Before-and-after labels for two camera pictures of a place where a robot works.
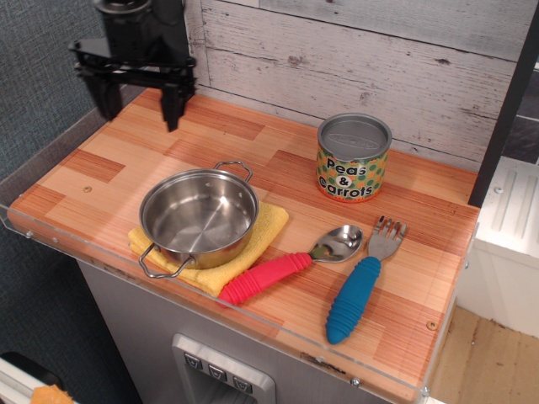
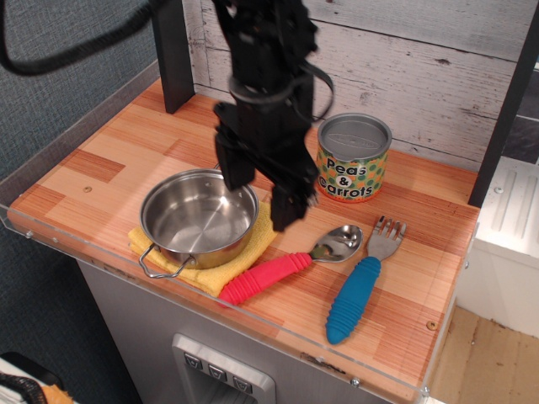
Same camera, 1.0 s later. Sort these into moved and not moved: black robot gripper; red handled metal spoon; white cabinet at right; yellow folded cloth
Moved: black robot gripper
Not moved: red handled metal spoon; white cabinet at right; yellow folded cloth
